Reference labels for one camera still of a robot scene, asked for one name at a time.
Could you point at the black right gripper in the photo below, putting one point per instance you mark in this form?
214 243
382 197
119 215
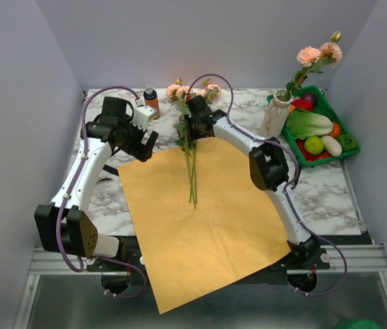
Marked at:
188 119

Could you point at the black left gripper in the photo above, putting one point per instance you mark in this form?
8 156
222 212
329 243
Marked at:
139 150

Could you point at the black ribbon with gold text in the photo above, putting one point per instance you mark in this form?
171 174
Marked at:
112 171

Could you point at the orange wrapping paper sheet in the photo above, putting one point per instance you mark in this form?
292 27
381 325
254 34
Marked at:
234 232

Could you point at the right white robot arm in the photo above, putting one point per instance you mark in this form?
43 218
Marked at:
268 170

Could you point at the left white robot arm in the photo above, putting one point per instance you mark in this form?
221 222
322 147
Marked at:
63 224

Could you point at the white ceramic vase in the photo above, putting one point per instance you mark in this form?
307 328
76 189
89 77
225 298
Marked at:
276 114

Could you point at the orange spray bottle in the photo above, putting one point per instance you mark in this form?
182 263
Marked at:
151 99

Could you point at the green lettuce toy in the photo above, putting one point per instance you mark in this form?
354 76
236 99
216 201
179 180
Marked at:
303 124

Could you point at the red pepper toy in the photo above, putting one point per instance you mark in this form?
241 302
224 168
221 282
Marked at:
303 104

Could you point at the purple onion toy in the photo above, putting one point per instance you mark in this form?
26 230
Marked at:
311 97

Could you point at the red tomato toy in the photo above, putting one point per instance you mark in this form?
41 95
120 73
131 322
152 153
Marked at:
306 155

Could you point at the green lime toy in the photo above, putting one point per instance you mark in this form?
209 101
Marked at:
314 145

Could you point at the green plastic tray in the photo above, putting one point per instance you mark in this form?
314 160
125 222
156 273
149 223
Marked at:
323 108

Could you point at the white radish toy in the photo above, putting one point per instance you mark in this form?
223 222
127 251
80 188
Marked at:
331 145

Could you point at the orange fruit toy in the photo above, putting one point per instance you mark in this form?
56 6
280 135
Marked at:
336 130

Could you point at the green pepper toy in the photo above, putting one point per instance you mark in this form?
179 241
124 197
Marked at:
347 142

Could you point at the green cloth object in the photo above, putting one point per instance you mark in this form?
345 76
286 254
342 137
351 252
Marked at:
357 324

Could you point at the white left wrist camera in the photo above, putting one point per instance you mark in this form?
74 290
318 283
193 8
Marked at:
142 116

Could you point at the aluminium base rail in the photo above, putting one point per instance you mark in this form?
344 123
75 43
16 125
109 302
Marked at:
346 284

